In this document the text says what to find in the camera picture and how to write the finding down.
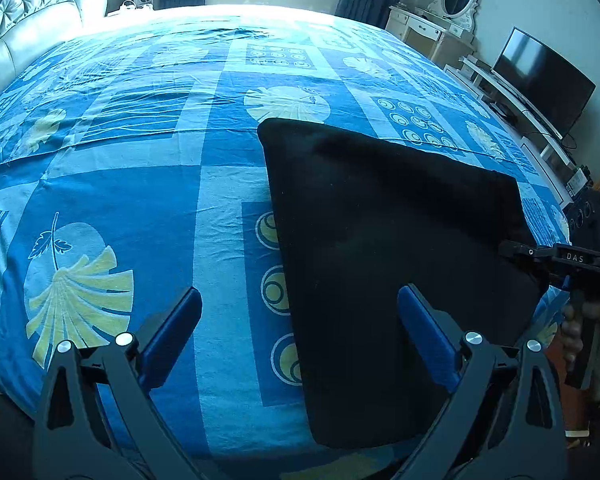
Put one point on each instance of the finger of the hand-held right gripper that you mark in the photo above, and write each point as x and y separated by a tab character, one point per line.
525	255

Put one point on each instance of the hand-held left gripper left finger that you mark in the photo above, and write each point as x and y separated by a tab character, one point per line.
175	330

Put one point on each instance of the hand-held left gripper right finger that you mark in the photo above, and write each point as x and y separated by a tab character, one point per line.
425	330

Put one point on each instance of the black studded pants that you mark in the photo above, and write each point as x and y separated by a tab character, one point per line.
390	260

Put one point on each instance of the person's right hand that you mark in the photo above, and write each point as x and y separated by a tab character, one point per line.
572	332

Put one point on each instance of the white television stand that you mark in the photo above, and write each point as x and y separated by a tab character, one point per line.
525	125

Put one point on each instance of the blue patterned bed sheet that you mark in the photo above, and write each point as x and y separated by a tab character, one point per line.
155	185

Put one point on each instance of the black flat television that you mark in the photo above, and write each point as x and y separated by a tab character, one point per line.
542	80

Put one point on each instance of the white dressing table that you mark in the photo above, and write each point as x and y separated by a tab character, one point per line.
425	35

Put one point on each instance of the grey tufted leather headboard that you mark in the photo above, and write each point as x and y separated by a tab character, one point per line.
25	30

